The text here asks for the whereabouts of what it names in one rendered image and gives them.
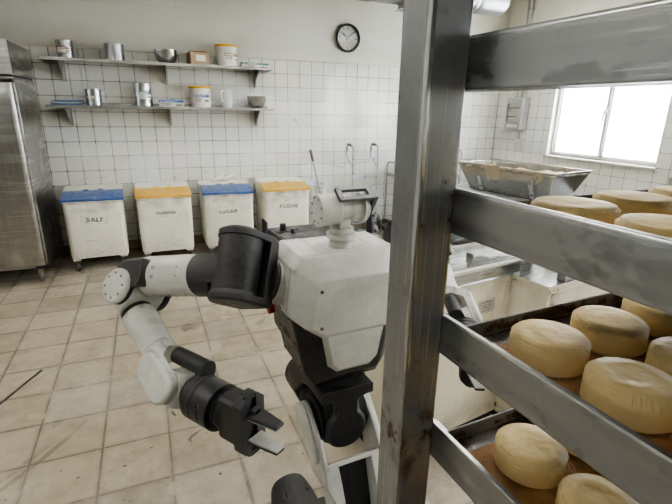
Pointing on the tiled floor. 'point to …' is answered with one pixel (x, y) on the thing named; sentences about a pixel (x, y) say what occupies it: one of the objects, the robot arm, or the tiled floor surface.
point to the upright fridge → (24, 170)
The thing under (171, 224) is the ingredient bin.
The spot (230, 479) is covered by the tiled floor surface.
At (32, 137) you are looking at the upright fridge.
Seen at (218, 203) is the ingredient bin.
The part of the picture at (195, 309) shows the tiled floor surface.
